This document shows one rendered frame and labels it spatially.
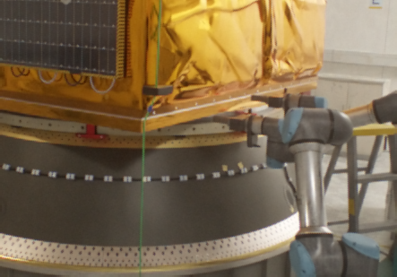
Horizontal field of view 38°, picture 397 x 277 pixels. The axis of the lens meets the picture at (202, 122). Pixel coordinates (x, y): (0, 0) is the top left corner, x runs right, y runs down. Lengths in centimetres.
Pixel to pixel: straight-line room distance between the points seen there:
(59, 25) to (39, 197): 76
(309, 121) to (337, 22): 849
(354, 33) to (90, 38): 833
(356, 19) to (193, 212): 800
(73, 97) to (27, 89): 24
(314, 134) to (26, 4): 121
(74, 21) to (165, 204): 86
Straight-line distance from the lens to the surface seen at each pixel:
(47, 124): 259
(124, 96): 214
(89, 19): 217
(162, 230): 249
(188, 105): 239
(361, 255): 182
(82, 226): 250
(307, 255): 177
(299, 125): 186
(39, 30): 234
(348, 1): 1029
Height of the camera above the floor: 218
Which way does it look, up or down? 10 degrees down
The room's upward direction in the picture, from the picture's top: 3 degrees clockwise
